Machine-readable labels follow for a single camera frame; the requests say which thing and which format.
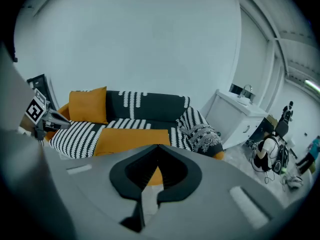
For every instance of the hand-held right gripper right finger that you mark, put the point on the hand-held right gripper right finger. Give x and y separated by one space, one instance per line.
215 191

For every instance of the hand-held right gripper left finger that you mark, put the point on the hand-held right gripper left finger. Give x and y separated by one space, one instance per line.
95 191

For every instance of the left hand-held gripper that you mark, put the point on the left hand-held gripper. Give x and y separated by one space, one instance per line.
35 110

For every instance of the orange sofa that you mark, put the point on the orange sofa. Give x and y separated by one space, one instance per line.
63 111

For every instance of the orange cushion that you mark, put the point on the orange cushion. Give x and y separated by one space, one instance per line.
132 140
87 106

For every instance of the person's left forearm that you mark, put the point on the person's left forearm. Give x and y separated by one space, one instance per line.
25 122

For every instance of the dark grey patterned blanket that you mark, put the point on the dark grey patterned blanket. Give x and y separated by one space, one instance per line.
155 106

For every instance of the black glass display cabinet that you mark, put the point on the black glass display cabinet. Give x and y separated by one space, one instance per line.
38 82

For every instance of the white sink cabinet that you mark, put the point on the white sink cabinet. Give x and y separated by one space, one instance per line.
232 124

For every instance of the white sneakers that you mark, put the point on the white sneakers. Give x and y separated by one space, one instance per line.
295 182

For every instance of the cardboard box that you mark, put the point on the cardboard box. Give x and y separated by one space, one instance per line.
272 121

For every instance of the chrome faucet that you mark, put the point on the chrome faucet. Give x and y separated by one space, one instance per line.
246 92

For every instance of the ceiling tube light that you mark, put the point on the ceiling tube light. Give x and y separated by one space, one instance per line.
312 84

